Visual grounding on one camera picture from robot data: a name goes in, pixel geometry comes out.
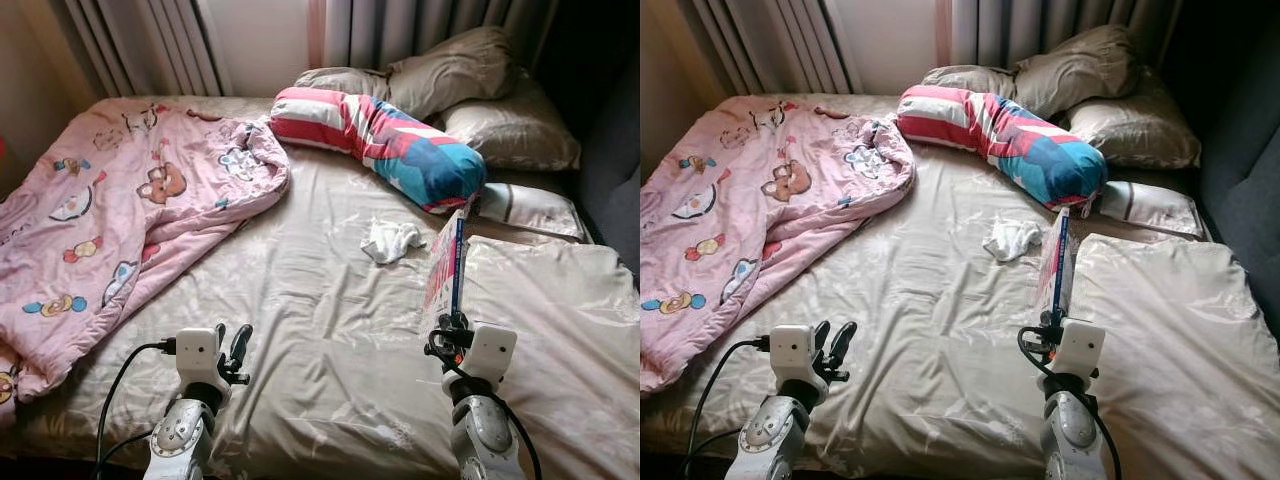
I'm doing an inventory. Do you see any white crumpled cloth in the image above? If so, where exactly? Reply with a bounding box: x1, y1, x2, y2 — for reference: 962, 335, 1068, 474
982, 218, 1046, 263
360, 218, 428, 266

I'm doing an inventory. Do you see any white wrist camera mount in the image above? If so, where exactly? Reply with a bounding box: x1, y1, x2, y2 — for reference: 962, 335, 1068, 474
1050, 320, 1106, 391
768, 325, 826, 401
462, 322, 518, 393
175, 327, 233, 401

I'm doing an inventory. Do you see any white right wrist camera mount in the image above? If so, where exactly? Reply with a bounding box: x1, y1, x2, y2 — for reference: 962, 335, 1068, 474
1050, 320, 1106, 391
462, 322, 518, 393

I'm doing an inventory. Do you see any beige crumpled pillow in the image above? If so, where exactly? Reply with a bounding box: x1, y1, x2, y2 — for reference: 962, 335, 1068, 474
385, 25, 519, 121
1012, 23, 1141, 119

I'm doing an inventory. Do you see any beige flat pillow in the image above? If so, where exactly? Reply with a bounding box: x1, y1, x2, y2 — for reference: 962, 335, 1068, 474
293, 66, 393, 101
920, 64, 1019, 99

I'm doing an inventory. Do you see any beige plump pillow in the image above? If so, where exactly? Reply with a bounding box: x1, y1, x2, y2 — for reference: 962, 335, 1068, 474
1062, 68, 1203, 171
435, 72, 583, 173

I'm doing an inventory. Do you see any red white book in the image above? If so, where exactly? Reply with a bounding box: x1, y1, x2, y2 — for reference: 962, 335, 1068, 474
1035, 207, 1079, 326
420, 207, 471, 336

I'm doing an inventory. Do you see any pink cartoon print blanket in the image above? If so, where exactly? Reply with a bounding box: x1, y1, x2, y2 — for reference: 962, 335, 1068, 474
0, 97, 291, 433
640, 95, 916, 393

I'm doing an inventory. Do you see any dark grey padded headboard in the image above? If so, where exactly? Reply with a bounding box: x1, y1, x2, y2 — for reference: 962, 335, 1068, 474
1190, 40, 1280, 341
578, 55, 640, 286

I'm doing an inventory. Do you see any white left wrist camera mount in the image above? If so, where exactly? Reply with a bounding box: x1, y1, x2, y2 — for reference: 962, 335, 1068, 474
175, 327, 233, 401
768, 325, 826, 401

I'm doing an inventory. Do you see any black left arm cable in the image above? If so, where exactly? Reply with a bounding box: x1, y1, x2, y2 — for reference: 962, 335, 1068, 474
683, 336, 771, 480
95, 338, 179, 480

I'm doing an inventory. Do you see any white plastic packet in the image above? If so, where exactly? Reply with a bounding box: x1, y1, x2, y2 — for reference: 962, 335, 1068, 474
476, 182, 589, 243
1100, 180, 1209, 241

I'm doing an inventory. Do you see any bed with beige sheet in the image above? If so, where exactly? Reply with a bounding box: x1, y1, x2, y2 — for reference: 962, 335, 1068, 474
640, 93, 1280, 480
0, 95, 640, 480

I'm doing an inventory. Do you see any striped red blue bolster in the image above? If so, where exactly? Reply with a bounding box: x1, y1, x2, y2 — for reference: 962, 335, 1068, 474
270, 87, 488, 214
896, 85, 1109, 211

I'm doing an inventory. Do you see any grey pleated curtain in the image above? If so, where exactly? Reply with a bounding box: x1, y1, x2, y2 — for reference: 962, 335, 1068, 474
680, 0, 856, 96
935, 0, 1181, 71
308, 0, 561, 76
50, 0, 229, 98

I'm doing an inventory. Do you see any large beige pillow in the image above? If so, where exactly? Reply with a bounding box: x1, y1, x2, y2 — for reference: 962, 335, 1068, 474
440, 237, 640, 480
1065, 233, 1280, 480

